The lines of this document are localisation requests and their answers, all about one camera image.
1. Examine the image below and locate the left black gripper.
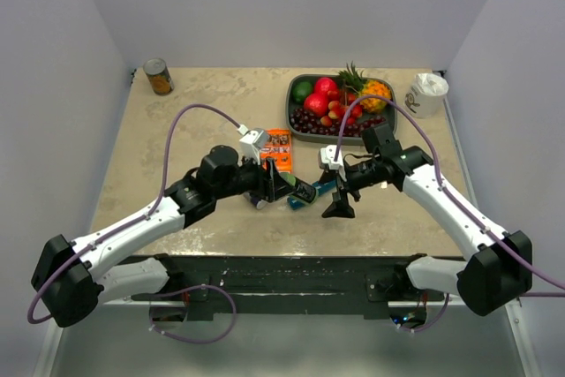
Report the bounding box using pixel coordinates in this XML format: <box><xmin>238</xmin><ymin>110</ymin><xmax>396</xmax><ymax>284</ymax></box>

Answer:
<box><xmin>215</xmin><ymin>151</ymin><xmax>295</xmax><ymax>202</ymax></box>

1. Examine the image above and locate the teal weekly pill organizer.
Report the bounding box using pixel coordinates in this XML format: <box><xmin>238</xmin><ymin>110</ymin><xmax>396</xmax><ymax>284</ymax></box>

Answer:
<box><xmin>287</xmin><ymin>181</ymin><xmax>335</xmax><ymax>210</ymax></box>

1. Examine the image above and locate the green pill bottle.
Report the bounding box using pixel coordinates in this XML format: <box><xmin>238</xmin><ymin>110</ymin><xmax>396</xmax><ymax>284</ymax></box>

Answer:
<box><xmin>283</xmin><ymin>173</ymin><xmax>318</xmax><ymax>205</ymax></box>

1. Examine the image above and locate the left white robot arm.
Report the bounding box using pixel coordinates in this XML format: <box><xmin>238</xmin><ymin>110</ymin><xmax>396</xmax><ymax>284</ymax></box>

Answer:
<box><xmin>31</xmin><ymin>146</ymin><xmax>293</xmax><ymax>328</ymax></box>

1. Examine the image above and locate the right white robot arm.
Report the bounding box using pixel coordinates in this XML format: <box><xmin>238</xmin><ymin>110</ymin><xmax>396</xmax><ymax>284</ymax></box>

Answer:
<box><xmin>319</xmin><ymin>124</ymin><xmax>533</xmax><ymax>316</ymax></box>

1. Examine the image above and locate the white blue pill bottle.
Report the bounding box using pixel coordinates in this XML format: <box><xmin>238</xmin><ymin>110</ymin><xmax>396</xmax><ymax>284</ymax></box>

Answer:
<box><xmin>249</xmin><ymin>195</ymin><xmax>267</xmax><ymax>210</ymax></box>

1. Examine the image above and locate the orange cardboard box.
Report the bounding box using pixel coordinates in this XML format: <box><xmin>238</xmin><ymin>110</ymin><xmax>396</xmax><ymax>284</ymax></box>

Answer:
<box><xmin>260</xmin><ymin>129</ymin><xmax>293</xmax><ymax>173</ymax></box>

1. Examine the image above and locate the dark grape bunch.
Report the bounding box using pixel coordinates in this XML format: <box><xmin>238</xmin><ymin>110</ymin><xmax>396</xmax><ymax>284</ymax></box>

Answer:
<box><xmin>290</xmin><ymin>108</ymin><xmax>386</xmax><ymax>138</ymax></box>

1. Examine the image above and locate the red cherry cluster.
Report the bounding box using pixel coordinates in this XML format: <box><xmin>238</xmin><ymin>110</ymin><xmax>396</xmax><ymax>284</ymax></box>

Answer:
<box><xmin>320</xmin><ymin>90</ymin><xmax>358</xmax><ymax>127</ymax></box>

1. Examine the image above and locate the grey fruit tray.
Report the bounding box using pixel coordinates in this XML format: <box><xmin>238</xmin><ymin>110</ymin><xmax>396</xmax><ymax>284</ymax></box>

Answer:
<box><xmin>286</xmin><ymin>69</ymin><xmax>397</xmax><ymax>146</ymax></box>

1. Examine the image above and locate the red apple lower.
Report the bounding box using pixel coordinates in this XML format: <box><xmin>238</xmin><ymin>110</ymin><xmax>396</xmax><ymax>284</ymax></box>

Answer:
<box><xmin>303</xmin><ymin>93</ymin><xmax>329</xmax><ymax>117</ymax></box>

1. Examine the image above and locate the red apple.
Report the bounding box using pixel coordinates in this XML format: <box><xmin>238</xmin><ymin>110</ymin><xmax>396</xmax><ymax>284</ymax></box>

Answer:
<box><xmin>313</xmin><ymin>77</ymin><xmax>338</xmax><ymax>95</ymax></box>
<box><xmin>303</xmin><ymin>93</ymin><xmax>329</xmax><ymax>117</ymax></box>

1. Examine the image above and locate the green lime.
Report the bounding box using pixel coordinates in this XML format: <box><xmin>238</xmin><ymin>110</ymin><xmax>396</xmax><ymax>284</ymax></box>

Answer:
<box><xmin>291</xmin><ymin>81</ymin><xmax>313</xmax><ymax>104</ymax></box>

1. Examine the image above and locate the red apple upper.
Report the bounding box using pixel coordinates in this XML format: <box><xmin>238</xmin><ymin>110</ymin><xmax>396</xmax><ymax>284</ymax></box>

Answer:
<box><xmin>313</xmin><ymin>77</ymin><xmax>338</xmax><ymax>95</ymax></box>

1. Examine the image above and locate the small pineapple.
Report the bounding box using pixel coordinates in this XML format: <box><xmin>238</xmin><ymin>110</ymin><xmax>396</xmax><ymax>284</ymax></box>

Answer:
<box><xmin>337</xmin><ymin>62</ymin><xmax>392</xmax><ymax>114</ymax></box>

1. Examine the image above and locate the tin can yellow label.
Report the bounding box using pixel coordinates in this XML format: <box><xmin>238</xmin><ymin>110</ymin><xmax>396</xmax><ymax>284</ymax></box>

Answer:
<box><xmin>143</xmin><ymin>58</ymin><xmax>174</xmax><ymax>95</ymax></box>

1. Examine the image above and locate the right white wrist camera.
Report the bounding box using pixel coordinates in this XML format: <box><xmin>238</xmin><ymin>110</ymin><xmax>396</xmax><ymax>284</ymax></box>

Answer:
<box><xmin>318</xmin><ymin>145</ymin><xmax>345</xmax><ymax>179</ymax></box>

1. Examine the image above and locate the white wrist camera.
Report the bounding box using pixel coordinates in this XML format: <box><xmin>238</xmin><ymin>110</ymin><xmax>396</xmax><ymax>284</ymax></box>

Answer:
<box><xmin>318</xmin><ymin>145</ymin><xmax>345</xmax><ymax>179</ymax></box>
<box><xmin>237</xmin><ymin>124</ymin><xmax>269</xmax><ymax>164</ymax></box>

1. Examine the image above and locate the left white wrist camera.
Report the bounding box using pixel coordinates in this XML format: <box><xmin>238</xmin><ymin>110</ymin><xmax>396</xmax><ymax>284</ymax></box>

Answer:
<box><xmin>237</xmin><ymin>124</ymin><xmax>269</xmax><ymax>164</ymax></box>

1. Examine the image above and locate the purple cable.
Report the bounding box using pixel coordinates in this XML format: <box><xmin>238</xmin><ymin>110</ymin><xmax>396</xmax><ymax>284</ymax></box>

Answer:
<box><xmin>147</xmin><ymin>283</ymin><xmax>238</xmax><ymax>345</ymax></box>
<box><xmin>395</xmin><ymin>291</ymin><xmax>450</xmax><ymax>335</ymax></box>
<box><xmin>26</xmin><ymin>102</ymin><xmax>248</xmax><ymax>325</ymax></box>
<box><xmin>334</xmin><ymin>94</ymin><xmax>565</xmax><ymax>298</ymax></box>

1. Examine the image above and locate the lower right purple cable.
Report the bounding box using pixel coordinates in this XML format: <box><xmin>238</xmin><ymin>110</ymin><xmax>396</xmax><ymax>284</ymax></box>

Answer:
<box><xmin>395</xmin><ymin>291</ymin><xmax>450</xmax><ymax>335</ymax></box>

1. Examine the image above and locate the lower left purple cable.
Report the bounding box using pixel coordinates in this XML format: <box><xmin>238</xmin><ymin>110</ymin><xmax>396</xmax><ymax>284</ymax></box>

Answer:
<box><xmin>147</xmin><ymin>283</ymin><xmax>238</xmax><ymax>345</ymax></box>

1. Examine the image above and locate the aluminium rail frame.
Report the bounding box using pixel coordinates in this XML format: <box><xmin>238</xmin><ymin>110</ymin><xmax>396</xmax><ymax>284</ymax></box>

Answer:
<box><xmin>101</xmin><ymin>292</ymin><xmax>524</xmax><ymax>312</ymax></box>

